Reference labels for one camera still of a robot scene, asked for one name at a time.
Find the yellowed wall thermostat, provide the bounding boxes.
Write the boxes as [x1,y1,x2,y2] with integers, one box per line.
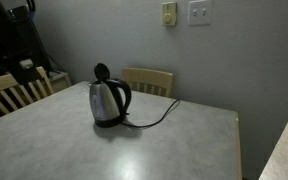
[162,2,177,26]

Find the white double light switch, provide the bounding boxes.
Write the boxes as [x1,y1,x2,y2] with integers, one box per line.
[188,0,213,26]

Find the wooden chair behind table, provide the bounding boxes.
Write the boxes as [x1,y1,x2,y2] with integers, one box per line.
[121,68,174,97]

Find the beige side cabinet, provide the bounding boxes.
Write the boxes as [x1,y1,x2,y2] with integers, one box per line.
[49,71,71,93]

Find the wooden chair at left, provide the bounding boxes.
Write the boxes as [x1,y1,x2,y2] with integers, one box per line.
[0,67,54,114]

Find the black kettle power cord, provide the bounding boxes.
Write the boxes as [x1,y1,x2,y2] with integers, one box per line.
[121,98,181,129]

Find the stainless steel electric kettle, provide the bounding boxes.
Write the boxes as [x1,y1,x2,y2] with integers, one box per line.
[89,63,132,128]

